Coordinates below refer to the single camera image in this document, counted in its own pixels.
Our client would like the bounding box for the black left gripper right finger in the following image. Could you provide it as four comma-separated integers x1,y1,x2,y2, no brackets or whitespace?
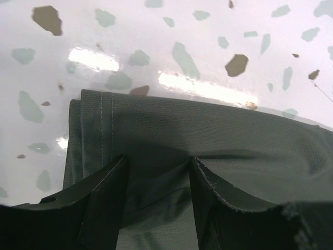
189,158,332,249

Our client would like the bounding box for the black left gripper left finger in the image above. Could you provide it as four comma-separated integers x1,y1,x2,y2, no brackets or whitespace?
1,156,130,249

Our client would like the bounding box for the grey t shirt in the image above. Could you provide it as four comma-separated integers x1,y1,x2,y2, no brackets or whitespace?
63,90,332,249

